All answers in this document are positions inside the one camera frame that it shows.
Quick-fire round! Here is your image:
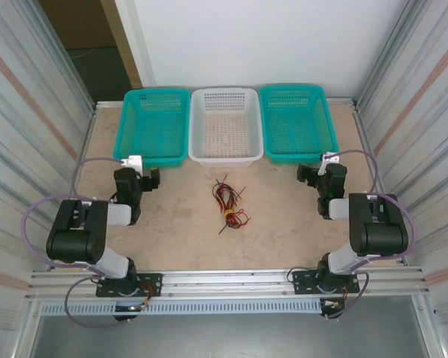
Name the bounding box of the teal plastic basket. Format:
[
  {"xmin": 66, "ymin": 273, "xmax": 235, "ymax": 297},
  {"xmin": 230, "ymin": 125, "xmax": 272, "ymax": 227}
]
[
  {"xmin": 113, "ymin": 87, "xmax": 192, "ymax": 169},
  {"xmin": 258, "ymin": 84, "xmax": 340, "ymax": 165}
]

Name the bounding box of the white plastic basket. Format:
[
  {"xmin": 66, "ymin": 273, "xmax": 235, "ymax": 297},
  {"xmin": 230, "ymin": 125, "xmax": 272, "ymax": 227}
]
[{"xmin": 188, "ymin": 87, "xmax": 265, "ymax": 169}]

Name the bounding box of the small controller board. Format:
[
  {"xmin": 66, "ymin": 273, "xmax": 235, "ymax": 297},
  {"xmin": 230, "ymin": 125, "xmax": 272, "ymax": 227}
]
[
  {"xmin": 113, "ymin": 302, "xmax": 151, "ymax": 322},
  {"xmin": 319, "ymin": 298, "xmax": 347, "ymax": 321}
]

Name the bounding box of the brown wooden door edge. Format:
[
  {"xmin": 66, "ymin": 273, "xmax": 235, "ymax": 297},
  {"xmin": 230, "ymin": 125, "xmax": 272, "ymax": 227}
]
[{"xmin": 99, "ymin": 0, "xmax": 143, "ymax": 92}]

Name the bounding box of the grey metal panel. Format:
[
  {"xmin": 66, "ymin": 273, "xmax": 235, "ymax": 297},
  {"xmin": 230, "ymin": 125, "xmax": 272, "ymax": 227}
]
[{"xmin": 29, "ymin": 296, "xmax": 432, "ymax": 358}]

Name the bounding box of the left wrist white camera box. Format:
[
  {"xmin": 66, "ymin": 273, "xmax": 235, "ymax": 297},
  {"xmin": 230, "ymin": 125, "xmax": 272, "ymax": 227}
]
[{"xmin": 119, "ymin": 154, "xmax": 144, "ymax": 173}]

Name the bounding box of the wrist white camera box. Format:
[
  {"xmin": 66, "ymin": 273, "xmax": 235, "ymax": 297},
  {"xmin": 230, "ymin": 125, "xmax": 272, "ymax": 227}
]
[
  {"xmin": 318, "ymin": 151, "xmax": 341, "ymax": 176},
  {"xmin": 119, "ymin": 154, "xmax": 144, "ymax": 173}
]

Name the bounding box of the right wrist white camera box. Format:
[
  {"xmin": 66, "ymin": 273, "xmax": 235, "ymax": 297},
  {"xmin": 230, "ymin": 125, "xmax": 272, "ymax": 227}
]
[{"xmin": 318, "ymin": 151, "xmax": 341, "ymax": 176}]

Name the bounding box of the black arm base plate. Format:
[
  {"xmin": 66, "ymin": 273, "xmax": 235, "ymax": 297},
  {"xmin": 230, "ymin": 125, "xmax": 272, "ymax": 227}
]
[
  {"xmin": 95, "ymin": 273, "xmax": 163, "ymax": 298},
  {"xmin": 291, "ymin": 270, "xmax": 361, "ymax": 295}
]

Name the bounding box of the aluminium table frame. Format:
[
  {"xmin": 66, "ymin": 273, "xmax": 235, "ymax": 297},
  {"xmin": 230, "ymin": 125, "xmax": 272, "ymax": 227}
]
[{"xmin": 25, "ymin": 97, "xmax": 432, "ymax": 301}]

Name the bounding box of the orange floor cable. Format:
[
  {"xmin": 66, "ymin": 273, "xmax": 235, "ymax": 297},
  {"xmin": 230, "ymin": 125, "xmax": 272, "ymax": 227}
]
[{"xmin": 69, "ymin": 47, "xmax": 98, "ymax": 60}]

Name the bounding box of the pale slotted cable duct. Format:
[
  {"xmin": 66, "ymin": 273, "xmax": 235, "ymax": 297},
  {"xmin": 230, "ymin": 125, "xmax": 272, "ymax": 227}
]
[{"xmin": 39, "ymin": 298, "xmax": 324, "ymax": 316}]

